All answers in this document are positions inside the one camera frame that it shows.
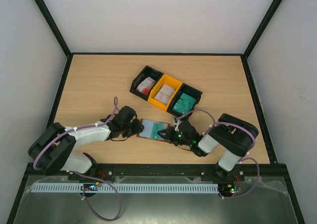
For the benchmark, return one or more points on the black plastic bin left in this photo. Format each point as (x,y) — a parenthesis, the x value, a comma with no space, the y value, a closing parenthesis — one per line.
(146,72)

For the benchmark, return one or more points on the yellow plastic bin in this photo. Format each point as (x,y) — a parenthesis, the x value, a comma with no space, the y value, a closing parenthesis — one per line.
(166,79)

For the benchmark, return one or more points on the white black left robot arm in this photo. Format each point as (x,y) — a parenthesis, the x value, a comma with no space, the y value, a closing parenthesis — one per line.
(53,150)

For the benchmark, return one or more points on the black plastic bin right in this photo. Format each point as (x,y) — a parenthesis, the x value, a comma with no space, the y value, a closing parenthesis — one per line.
(184,88)

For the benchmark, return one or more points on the green card stack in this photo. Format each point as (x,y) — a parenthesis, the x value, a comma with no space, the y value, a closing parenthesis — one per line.
(177,108)

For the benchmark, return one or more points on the brown leather card holder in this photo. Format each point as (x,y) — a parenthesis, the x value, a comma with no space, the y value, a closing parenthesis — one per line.
(151,129)

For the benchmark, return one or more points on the green credit card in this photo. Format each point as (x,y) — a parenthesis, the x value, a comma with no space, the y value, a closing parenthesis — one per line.
(157,127)
(186,102)

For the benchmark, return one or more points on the light blue cable duct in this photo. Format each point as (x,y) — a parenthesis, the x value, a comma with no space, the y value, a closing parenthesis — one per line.
(125,188)

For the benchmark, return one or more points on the black metal frame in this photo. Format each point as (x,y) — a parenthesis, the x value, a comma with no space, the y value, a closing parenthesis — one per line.
(259,111)

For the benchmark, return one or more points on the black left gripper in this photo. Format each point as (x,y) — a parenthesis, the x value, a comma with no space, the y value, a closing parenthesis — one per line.
(137,127)

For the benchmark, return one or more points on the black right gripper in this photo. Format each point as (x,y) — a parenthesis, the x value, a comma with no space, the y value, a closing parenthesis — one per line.
(170,135)

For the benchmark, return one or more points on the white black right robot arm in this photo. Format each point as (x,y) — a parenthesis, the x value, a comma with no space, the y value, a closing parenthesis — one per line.
(235,135)

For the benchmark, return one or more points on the red white card stack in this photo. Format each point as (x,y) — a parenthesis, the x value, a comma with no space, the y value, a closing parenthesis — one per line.
(145,86)

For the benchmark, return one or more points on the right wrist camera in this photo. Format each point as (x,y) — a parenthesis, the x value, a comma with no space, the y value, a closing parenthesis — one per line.
(176,123)

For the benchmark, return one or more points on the black plastic bin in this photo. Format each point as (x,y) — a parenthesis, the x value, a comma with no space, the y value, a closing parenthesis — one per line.
(184,88)
(146,72)

